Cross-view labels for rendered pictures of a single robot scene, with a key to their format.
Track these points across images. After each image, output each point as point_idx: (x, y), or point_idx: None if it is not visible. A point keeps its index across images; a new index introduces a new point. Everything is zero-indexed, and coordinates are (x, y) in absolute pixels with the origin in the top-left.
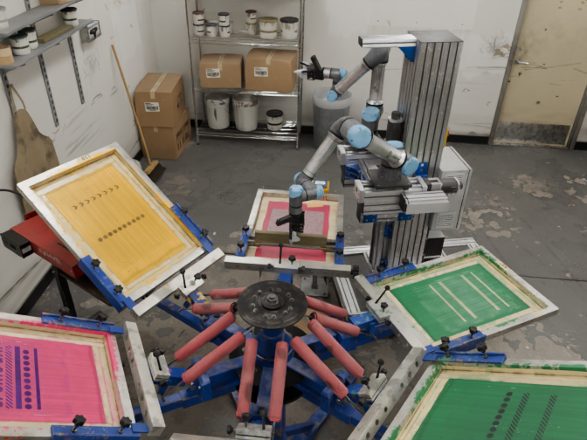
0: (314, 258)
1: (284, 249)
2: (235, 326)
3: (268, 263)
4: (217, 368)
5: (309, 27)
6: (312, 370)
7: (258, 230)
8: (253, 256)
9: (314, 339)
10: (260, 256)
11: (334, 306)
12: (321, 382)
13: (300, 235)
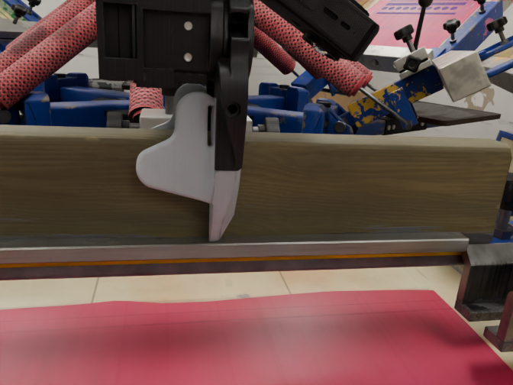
0: (18, 323)
1: (285, 368)
2: (274, 111)
3: (275, 118)
4: (262, 96)
5: None
6: (100, 91)
7: (486, 145)
8: (436, 289)
9: (89, 101)
10: (398, 295)
11: (27, 53)
12: (84, 87)
13: (142, 129)
